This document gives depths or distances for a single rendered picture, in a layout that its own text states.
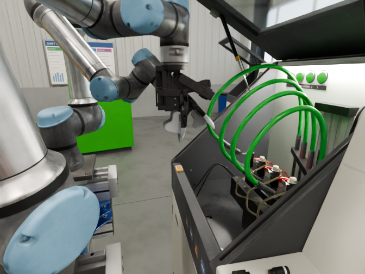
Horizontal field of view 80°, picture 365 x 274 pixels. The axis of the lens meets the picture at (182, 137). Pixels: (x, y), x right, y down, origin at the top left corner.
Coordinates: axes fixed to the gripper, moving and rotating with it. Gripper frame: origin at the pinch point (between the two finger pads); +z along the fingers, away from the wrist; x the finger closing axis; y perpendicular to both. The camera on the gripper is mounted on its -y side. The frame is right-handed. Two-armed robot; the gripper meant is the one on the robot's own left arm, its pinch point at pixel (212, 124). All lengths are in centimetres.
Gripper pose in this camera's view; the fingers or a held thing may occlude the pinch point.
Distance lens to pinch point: 77.2
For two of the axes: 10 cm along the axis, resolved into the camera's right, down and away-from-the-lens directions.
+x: -0.2, 0.7, -10.0
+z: 6.8, 7.3, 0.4
